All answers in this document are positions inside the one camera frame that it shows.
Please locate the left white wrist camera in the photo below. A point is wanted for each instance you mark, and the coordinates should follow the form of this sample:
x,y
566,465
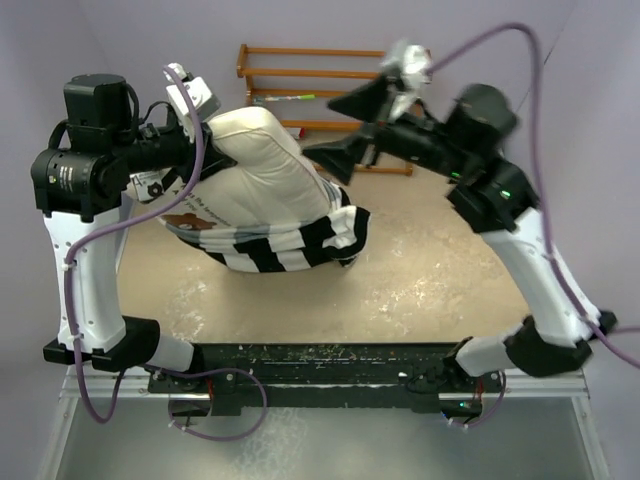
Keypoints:
x,y
204,101

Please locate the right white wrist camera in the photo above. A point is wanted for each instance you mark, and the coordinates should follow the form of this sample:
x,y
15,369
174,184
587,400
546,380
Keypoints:
x,y
405,70

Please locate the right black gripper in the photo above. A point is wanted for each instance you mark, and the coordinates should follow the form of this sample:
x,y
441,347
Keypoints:
x,y
340,157

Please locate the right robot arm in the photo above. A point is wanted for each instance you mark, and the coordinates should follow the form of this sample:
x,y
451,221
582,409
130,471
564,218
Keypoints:
x,y
496,199

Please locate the green capped marker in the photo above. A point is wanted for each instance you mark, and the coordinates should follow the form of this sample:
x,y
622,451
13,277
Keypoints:
x,y
280,98

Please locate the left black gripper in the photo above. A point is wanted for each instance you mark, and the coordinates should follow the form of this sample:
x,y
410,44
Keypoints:
x,y
188,165

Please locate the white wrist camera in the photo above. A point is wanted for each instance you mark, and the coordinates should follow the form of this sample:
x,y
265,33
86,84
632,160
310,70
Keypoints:
x,y
405,70
204,101

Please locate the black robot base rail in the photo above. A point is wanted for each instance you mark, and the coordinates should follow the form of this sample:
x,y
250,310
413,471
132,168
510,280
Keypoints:
x,y
413,376

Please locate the cream pillow with bear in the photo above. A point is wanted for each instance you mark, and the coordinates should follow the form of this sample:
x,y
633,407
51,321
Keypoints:
x,y
271,182

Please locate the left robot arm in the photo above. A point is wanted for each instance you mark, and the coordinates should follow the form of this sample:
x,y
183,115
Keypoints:
x,y
78,182

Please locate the black white striped pillowcase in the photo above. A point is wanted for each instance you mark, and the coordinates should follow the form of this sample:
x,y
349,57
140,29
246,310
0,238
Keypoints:
x,y
338,237

